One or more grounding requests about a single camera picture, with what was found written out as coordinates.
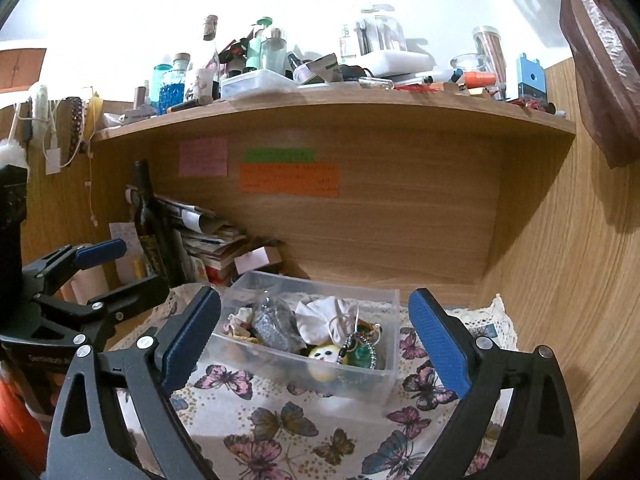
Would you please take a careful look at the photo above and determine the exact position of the mint green bottle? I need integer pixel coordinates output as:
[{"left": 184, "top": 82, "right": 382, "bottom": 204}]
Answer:
[{"left": 245, "top": 17, "right": 271, "bottom": 73}]

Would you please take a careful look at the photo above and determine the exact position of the yellow soft ball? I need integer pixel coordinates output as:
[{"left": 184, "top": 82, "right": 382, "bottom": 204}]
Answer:
[{"left": 306, "top": 344, "right": 346, "bottom": 381}]

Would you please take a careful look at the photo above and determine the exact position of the blue glass bottle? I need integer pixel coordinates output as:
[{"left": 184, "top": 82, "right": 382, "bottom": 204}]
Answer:
[{"left": 159, "top": 52, "right": 193, "bottom": 116}]

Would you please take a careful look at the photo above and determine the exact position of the teal plastic bottle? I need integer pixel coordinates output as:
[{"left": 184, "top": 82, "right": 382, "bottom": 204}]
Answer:
[{"left": 150, "top": 62, "right": 173, "bottom": 111}]

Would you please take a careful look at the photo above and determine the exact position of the clear bottle silver cap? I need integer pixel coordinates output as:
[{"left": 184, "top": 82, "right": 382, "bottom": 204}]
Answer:
[{"left": 261, "top": 27, "right": 288, "bottom": 76}]

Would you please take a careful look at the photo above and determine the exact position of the pink paper note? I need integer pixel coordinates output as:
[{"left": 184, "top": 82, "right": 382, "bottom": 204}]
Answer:
[{"left": 179, "top": 137, "right": 228, "bottom": 177}]

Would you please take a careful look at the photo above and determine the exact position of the tall clear corked bottle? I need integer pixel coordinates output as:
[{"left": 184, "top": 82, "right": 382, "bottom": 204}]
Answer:
[{"left": 192, "top": 14, "right": 221, "bottom": 101}]

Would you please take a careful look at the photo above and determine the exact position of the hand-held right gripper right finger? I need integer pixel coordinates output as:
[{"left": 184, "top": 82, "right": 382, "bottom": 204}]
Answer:
[{"left": 407, "top": 287, "right": 581, "bottom": 480}]

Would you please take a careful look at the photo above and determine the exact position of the clear acrylic organizer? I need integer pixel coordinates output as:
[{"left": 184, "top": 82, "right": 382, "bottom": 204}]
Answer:
[{"left": 342, "top": 5, "right": 408, "bottom": 58}]

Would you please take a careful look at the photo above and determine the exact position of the glass jar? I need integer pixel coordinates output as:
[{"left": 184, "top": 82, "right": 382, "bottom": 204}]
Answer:
[{"left": 450, "top": 53, "right": 496, "bottom": 86}]

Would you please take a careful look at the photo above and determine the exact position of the wooden shelf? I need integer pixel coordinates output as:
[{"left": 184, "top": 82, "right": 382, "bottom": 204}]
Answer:
[{"left": 90, "top": 87, "right": 577, "bottom": 306}]

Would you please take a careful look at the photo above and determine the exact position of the white cloth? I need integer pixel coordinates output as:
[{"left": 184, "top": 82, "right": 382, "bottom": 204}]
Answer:
[{"left": 295, "top": 296, "right": 361, "bottom": 348}]

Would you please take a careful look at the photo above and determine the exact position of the orange paper note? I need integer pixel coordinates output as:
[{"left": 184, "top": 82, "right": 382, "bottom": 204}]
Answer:
[{"left": 239, "top": 162, "right": 341, "bottom": 198}]

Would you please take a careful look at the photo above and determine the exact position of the dark wine bottle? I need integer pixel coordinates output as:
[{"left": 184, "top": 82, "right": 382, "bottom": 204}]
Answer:
[{"left": 131, "top": 159, "right": 188, "bottom": 286}]

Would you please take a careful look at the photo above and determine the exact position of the mauve curtain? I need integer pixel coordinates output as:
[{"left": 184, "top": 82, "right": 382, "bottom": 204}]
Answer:
[{"left": 492, "top": 0, "right": 640, "bottom": 168}]

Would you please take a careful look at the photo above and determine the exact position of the butterfly print tablecloth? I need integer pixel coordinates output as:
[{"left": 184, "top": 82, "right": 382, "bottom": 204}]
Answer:
[{"left": 107, "top": 282, "right": 518, "bottom": 480}]

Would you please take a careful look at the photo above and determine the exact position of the hanging beaded band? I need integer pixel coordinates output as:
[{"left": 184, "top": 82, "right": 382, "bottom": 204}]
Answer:
[{"left": 60, "top": 96, "right": 86, "bottom": 166}]

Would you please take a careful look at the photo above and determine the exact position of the blue pencil sharpener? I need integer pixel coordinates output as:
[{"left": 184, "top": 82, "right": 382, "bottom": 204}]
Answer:
[{"left": 516, "top": 52, "right": 548, "bottom": 103}]

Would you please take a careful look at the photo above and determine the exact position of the white handwritten paper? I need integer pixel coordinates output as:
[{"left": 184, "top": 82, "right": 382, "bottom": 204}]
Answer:
[{"left": 109, "top": 221, "right": 146, "bottom": 288}]

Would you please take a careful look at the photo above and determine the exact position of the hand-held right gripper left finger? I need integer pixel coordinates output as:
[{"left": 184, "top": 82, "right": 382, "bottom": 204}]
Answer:
[{"left": 47, "top": 285, "right": 222, "bottom": 480}]

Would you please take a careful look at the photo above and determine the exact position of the floral scrunchie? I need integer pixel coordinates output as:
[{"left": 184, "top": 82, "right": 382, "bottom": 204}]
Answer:
[{"left": 227, "top": 307, "right": 261, "bottom": 343}]

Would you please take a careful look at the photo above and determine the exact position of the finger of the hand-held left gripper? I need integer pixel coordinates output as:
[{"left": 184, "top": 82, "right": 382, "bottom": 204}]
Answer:
[
  {"left": 37, "top": 275, "right": 171, "bottom": 335},
  {"left": 22, "top": 239, "right": 128, "bottom": 302}
]

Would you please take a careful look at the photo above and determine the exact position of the clear plastic box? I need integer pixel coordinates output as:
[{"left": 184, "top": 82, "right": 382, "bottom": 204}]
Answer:
[{"left": 207, "top": 270, "right": 402, "bottom": 407}]

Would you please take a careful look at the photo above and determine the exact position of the white flat box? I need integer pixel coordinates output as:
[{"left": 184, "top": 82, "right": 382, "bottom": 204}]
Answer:
[{"left": 365, "top": 50, "right": 436, "bottom": 78}]

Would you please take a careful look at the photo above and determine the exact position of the clear canister with sticks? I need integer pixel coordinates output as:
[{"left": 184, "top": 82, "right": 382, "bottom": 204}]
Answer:
[{"left": 472, "top": 26, "right": 506, "bottom": 86}]

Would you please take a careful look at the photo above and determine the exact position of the pink card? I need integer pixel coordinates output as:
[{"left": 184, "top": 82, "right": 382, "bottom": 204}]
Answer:
[{"left": 234, "top": 246, "right": 281, "bottom": 275}]

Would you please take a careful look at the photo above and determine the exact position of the white cable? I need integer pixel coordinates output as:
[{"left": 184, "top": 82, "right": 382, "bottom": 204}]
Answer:
[{"left": 82, "top": 155, "right": 98, "bottom": 226}]

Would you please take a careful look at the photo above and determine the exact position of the stack of magazines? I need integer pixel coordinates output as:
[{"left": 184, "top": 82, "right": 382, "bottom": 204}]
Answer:
[{"left": 125, "top": 185, "right": 251, "bottom": 281}]

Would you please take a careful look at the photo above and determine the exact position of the green paper note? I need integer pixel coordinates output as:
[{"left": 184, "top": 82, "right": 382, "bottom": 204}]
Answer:
[{"left": 244, "top": 148, "right": 315, "bottom": 163}]

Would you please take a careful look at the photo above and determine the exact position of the white plastic container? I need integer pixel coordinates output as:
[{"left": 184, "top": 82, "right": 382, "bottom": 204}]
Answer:
[{"left": 220, "top": 70, "right": 296, "bottom": 101}]

